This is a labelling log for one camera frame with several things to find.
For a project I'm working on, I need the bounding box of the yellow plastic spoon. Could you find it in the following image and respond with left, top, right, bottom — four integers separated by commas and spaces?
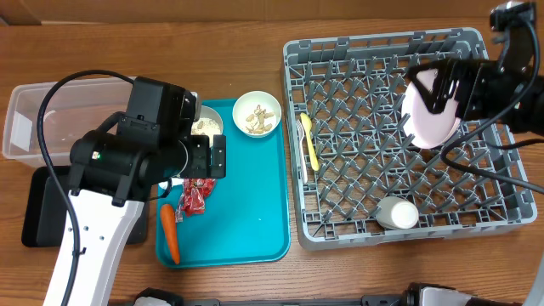
300, 113, 320, 172

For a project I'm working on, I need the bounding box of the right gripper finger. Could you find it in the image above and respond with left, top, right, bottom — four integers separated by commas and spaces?
406, 59, 450, 79
406, 74, 451, 115

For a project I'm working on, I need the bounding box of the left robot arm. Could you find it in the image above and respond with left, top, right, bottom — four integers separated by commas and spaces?
44, 76, 226, 305

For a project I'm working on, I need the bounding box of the white bowl with peanuts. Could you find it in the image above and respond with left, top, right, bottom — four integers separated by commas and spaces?
232, 91, 282, 138

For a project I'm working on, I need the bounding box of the red snack wrapper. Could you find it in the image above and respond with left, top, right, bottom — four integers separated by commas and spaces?
175, 178, 217, 223

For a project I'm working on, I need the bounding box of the orange carrot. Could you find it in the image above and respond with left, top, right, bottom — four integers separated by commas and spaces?
160, 204, 180, 264

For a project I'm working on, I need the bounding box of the white plastic cup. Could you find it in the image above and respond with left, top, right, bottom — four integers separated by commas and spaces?
376, 196, 419, 230

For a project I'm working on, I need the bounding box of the teal plastic tray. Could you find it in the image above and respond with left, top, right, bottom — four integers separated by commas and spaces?
156, 99, 291, 269

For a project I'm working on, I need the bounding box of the pink round plate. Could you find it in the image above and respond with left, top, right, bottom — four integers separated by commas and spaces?
401, 83, 461, 149

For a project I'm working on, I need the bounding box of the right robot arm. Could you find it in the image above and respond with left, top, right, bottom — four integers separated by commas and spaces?
402, 54, 543, 306

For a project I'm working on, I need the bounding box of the black plastic tray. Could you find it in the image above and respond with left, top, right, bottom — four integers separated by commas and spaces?
21, 166, 150, 247

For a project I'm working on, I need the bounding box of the white plastic fork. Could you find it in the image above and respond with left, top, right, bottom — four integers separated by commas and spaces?
296, 120, 308, 184

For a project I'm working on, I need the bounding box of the grey bowl with food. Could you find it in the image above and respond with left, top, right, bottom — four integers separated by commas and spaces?
191, 105, 224, 147

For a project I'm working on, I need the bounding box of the white napkin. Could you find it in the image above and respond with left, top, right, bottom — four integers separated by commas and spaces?
158, 177, 184, 197

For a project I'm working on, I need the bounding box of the grey dishwasher rack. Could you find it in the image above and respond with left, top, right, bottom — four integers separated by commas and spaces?
283, 27, 537, 251

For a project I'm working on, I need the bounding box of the clear plastic bin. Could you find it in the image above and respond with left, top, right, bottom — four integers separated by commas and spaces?
2, 76, 199, 168

